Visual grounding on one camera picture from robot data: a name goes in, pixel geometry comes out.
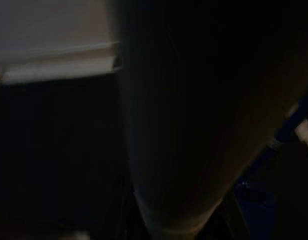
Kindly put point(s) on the white baseboard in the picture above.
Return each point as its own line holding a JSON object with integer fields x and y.
{"x": 56, "y": 62}

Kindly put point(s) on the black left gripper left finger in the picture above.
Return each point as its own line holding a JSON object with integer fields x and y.
{"x": 126, "y": 217}

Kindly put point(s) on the black floor mat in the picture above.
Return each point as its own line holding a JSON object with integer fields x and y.
{"x": 56, "y": 155}

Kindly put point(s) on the brown wooden broom stick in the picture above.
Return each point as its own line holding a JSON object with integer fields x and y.
{"x": 184, "y": 125}

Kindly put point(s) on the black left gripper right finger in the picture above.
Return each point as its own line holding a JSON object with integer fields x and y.
{"x": 235, "y": 220}

